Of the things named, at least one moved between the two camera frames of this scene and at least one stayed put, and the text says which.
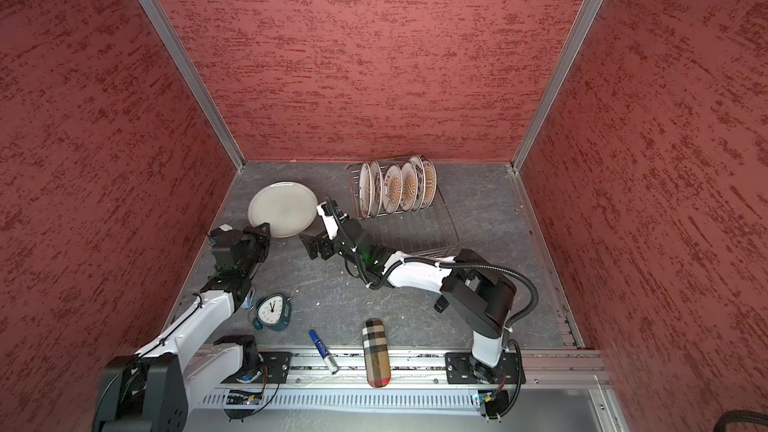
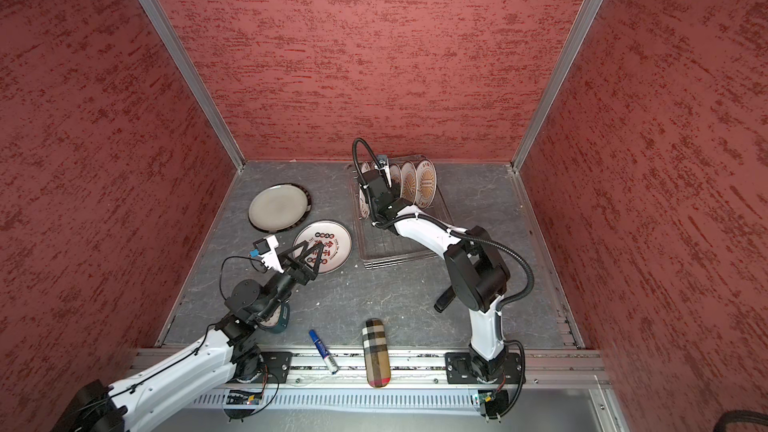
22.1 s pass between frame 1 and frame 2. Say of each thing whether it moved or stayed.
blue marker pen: stayed
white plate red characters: moved
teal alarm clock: stayed
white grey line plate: stayed
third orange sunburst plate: stayed
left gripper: moved
